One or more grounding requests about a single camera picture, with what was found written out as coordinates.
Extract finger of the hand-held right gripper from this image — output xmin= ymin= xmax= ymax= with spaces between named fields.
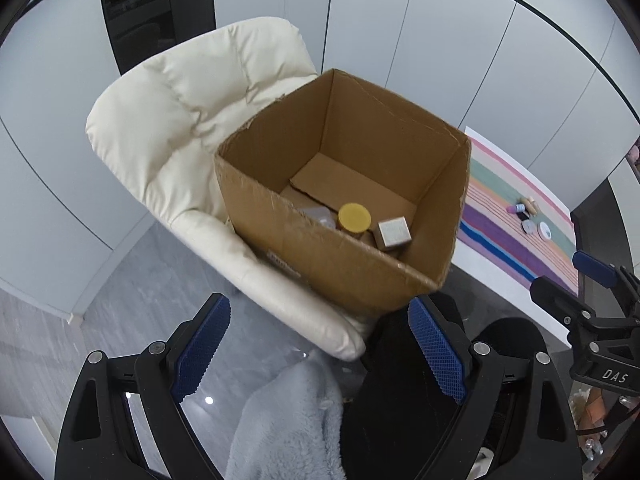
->
xmin=572 ymin=251 xmax=640 ymax=306
xmin=530 ymin=276 xmax=640 ymax=346

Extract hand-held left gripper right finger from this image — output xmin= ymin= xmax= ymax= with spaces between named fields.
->
xmin=395 ymin=296 xmax=583 ymax=480

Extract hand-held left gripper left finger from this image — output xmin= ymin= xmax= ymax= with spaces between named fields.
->
xmin=54 ymin=292 xmax=232 ymax=480

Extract cardboard box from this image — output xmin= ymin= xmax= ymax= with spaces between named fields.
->
xmin=214 ymin=68 xmax=472 ymax=313

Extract wooden cube box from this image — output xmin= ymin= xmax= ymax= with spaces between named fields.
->
xmin=376 ymin=216 xmax=413 ymax=251

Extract yellow lid jar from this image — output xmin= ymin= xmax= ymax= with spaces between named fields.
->
xmin=337 ymin=203 xmax=373 ymax=241

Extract lilac square case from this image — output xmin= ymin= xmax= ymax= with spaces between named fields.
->
xmin=300 ymin=204 xmax=341 ymax=231

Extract white low table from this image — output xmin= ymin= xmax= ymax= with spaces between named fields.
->
xmin=447 ymin=126 xmax=583 ymax=348

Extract person's black pants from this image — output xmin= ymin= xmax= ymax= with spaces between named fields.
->
xmin=342 ymin=292 xmax=551 ymax=480

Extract striped colourful towel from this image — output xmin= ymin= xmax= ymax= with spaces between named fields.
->
xmin=457 ymin=137 xmax=583 ymax=296

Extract grey fluffy cloth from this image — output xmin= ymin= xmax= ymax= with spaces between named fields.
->
xmin=225 ymin=360 xmax=351 ymax=480

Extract cream padded chair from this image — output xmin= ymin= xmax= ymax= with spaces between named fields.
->
xmin=85 ymin=18 xmax=373 ymax=361

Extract black glass cabinet panel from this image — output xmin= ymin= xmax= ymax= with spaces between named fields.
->
xmin=97 ymin=0 xmax=218 ymax=77

